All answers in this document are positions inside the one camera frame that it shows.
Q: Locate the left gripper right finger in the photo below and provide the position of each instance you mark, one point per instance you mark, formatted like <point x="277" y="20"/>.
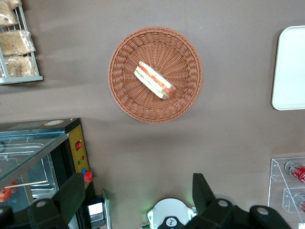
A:
<point x="205" y="198"/>

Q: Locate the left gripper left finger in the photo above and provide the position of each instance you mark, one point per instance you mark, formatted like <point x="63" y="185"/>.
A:
<point x="69" y="195"/>

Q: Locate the sandwich with lettuce and tomato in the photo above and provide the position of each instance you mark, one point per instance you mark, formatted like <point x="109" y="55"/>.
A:
<point x="153" y="80"/>

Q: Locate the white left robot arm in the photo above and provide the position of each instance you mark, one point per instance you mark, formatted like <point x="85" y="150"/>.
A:
<point x="166" y="208"/>

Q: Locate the round brown wicker basket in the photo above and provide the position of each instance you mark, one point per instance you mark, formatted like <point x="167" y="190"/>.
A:
<point x="176" y="57"/>

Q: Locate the cream plastic tray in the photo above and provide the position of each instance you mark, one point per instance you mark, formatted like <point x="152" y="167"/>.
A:
<point x="291" y="71"/>

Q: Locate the steel warmer pan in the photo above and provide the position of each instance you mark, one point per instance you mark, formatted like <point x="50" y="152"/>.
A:
<point x="45" y="171"/>

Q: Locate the wooden skewer with red food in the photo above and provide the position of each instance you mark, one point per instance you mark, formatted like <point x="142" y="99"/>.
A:
<point x="28" y="184"/>

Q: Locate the black glass food warmer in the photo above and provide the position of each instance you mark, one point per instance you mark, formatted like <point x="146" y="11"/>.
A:
<point x="76" y="136"/>

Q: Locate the clear acrylic bottle rack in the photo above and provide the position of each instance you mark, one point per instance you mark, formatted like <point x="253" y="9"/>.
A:
<point x="277" y="181"/>

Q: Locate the clear bag of crackers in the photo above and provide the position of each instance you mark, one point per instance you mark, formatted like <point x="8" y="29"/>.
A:
<point x="6" y="15"/>
<point x="21" y="66"/>
<point x="15" y="43"/>

